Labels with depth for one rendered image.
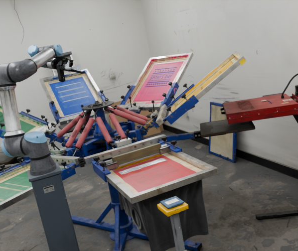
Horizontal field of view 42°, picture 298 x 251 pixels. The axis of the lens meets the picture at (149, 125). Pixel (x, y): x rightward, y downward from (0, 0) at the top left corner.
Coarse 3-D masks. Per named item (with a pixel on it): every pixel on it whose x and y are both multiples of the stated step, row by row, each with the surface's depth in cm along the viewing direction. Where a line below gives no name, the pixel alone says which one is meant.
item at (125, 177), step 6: (126, 168) 280; (144, 168) 273; (120, 174) 270; (126, 174) 268; (132, 174) 266; (126, 180) 257; (132, 180) 255; (156, 180) 248; (162, 180) 246; (132, 186) 245; (138, 186) 244; (144, 186) 242; (150, 186) 240
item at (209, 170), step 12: (180, 156) 278; (204, 168) 248; (216, 168) 240; (108, 180) 260; (180, 180) 232; (192, 180) 235; (120, 192) 239; (132, 192) 227; (144, 192) 224; (156, 192) 226
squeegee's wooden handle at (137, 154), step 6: (156, 144) 288; (138, 150) 283; (144, 150) 284; (150, 150) 286; (156, 150) 288; (114, 156) 277; (120, 156) 278; (126, 156) 279; (132, 156) 281; (138, 156) 283; (144, 156) 285; (120, 162) 278; (126, 162) 280
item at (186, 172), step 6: (162, 156) 291; (144, 162) 286; (162, 162) 278; (168, 162) 276; (174, 162) 274; (150, 168) 271; (180, 168) 261; (186, 168) 259; (174, 174) 252; (180, 174) 250; (186, 174) 248; (168, 180) 244
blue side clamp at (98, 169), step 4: (96, 164) 286; (96, 168) 281; (100, 168) 276; (96, 172) 284; (100, 172) 272; (104, 172) 263; (108, 172) 265; (100, 176) 275; (104, 176) 264; (104, 180) 267
